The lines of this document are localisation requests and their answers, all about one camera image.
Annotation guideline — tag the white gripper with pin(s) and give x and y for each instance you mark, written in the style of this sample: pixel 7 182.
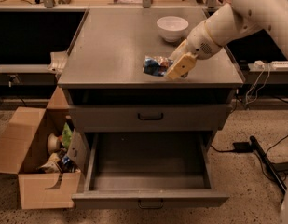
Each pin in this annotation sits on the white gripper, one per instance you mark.
pixel 201 43

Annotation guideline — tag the crushed blue redbull can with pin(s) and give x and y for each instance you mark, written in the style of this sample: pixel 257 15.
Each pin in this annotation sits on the crushed blue redbull can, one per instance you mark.
pixel 156 66

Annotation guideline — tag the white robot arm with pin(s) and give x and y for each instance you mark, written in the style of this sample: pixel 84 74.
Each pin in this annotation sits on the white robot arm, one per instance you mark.
pixel 234 20

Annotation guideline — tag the grey drawer cabinet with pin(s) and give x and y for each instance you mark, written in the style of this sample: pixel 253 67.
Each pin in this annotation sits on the grey drawer cabinet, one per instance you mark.
pixel 105 66

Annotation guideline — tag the closed grey middle drawer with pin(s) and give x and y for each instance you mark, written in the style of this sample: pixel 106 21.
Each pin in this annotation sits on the closed grey middle drawer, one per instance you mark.
pixel 149 118

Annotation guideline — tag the open grey bottom drawer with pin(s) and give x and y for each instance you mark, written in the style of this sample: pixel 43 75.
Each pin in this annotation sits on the open grey bottom drawer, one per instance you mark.
pixel 148 171

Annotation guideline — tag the white ceramic bowl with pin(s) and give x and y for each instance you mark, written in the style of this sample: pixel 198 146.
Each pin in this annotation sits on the white ceramic bowl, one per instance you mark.
pixel 172 28

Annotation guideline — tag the white power strip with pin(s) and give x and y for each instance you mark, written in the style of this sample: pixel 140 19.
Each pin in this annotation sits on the white power strip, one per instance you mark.
pixel 280 65

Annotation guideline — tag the black power adapter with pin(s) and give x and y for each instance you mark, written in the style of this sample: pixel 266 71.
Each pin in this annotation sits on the black power adapter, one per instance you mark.
pixel 242 147

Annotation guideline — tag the green snack packet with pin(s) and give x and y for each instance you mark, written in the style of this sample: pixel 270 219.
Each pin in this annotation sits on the green snack packet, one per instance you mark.
pixel 66 136

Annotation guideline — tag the black metal stand leg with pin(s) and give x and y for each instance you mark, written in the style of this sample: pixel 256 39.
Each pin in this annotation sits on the black metal stand leg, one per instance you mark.
pixel 273 168

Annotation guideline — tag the white cup in box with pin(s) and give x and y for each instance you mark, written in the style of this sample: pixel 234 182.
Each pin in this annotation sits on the white cup in box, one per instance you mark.
pixel 53 143

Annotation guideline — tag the open cardboard box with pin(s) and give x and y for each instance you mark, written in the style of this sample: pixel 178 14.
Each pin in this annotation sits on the open cardboard box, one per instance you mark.
pixel 23 150

